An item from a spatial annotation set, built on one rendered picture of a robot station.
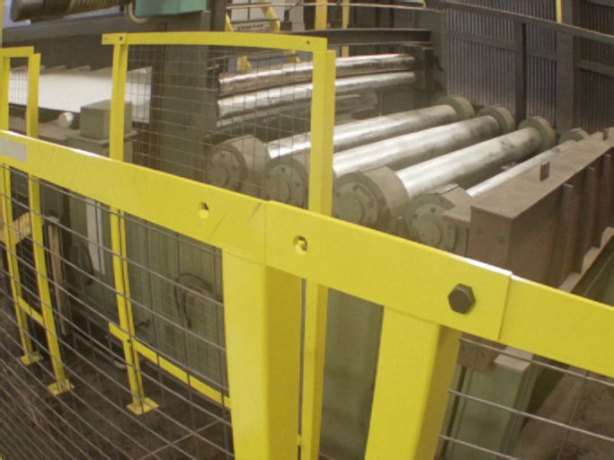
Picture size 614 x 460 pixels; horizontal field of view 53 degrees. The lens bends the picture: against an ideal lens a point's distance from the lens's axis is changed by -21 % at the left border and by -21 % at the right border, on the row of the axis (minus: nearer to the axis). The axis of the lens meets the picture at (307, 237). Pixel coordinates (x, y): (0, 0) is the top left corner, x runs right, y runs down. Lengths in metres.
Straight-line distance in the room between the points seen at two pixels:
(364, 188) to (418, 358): 2.22
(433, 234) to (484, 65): 9.85
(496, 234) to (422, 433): 1.77
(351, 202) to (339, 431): 1.03
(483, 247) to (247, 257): 1.79
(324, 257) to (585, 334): 0.22
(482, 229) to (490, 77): 10.03
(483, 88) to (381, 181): 9.72
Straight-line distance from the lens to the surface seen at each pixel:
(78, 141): 4.10
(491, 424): 2.76
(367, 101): 4.98
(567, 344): 0.48
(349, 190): 2.77
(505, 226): 2.30
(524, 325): 0.49
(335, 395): 3.12
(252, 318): 0.63
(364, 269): 0.54
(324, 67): 2.13
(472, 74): 12.46
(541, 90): 11.92
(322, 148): 2.18
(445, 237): 2.59
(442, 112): 4.62
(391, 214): 2.75
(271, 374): 0.66
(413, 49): 4.92
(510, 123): 4.69
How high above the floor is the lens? 2.04
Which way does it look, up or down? 21 degrees down
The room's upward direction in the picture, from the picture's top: 2 degrees clockwise
